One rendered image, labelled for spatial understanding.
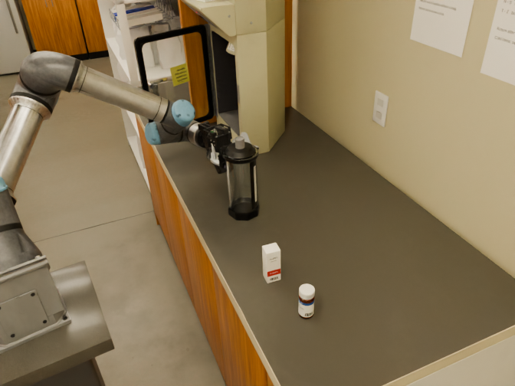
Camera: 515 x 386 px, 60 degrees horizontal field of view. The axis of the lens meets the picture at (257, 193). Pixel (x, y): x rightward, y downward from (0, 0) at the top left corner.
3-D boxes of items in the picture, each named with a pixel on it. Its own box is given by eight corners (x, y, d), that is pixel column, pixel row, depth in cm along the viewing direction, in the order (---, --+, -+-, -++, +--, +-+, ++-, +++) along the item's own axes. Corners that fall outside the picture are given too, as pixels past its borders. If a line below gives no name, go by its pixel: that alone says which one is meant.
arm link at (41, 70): (32, 27, 117) (200, 98, 140) (26, 49, 126) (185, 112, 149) (18, 63, 113) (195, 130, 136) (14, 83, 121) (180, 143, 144)
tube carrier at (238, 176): (267, 210, 146) (265, 152, 134) (240, 223, 140) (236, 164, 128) (247, 195, 153) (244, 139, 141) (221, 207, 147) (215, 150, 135)
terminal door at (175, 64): (214, 118, 198) (205, 23, 175) (152, 139, 182) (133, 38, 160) (213, 117, 198) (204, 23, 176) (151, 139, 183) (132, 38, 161)
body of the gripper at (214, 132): (211, 134, 136) (191, 125, 145) (216, 159, 141) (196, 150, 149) (232, 126, 140) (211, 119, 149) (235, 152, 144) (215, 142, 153)
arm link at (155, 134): (152, 113, 142) (183, 111, 148) (140, 127, 151) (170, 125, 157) (159, 136, 141) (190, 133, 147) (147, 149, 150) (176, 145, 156)
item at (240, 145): (262, 158, 135) (261, 138, 131) (237, 168, 130) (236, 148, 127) (244, 147, 141) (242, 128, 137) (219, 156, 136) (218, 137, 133)
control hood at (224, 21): (207, 17, 176) (204, -11, 170) (237, 35, 151) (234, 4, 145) (178, 21, 172) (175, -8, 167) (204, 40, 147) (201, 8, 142)
